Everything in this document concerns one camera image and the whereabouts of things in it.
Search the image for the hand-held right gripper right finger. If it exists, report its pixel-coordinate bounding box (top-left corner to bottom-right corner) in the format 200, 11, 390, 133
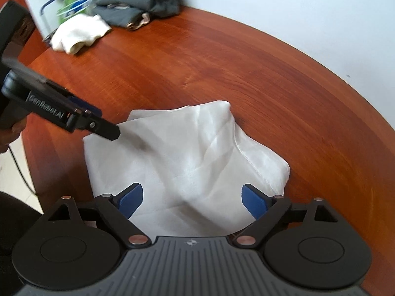
234, 184, 340, 249

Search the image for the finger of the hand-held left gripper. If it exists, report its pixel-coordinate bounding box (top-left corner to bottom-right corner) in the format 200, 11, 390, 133
65, 96, 121, 141

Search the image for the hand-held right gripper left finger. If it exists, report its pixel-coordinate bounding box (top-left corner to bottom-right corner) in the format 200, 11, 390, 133
46, 183, 151, 248

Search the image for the white short-sleeved shirt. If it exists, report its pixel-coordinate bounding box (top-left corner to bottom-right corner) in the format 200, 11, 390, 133
83, 100, 291, 238

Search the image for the dark grey clothes pile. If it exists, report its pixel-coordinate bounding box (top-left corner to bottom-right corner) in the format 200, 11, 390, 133
91, 0, 181, 31

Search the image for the person's left hand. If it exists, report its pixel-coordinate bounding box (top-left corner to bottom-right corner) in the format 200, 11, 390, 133
0, 119, 28, 155

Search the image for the white folded cloth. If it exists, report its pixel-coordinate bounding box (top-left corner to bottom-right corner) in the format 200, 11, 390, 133
49, 15, 112, 55

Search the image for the blue and green rack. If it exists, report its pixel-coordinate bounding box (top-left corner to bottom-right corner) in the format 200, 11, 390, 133
39, 0, 93, 42

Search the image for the person's dark clothing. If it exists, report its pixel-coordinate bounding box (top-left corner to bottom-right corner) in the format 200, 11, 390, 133
0, 191, 44, 296

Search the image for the black cable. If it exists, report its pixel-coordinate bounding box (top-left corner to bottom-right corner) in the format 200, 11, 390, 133
8, 146, 42, 198

